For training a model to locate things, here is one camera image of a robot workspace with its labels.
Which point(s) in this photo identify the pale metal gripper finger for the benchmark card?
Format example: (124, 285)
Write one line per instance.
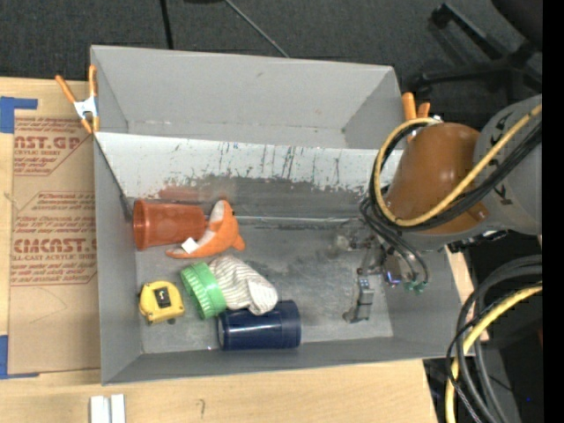
(348, 242)
(365, 295)

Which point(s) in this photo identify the grey metal bin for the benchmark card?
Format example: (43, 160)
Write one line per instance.
(308, 280)

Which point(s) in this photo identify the dark blue cup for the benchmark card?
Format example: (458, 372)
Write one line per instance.
(260, 326)

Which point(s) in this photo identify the white striped cloth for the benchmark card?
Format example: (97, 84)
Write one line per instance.
(247, 284)

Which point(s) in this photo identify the orange and white toy fish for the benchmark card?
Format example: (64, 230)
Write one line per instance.
(222, 236)

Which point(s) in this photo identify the green plastic lid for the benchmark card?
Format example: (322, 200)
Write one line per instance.
(203, 289)

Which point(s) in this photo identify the orange plastic cup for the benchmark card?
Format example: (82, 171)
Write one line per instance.
(167, 224)

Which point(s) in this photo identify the yellow tape measure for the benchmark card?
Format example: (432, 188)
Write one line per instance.
(158, 300)

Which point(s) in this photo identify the brown cardboard board red print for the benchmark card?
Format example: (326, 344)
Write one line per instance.
(53, 315)

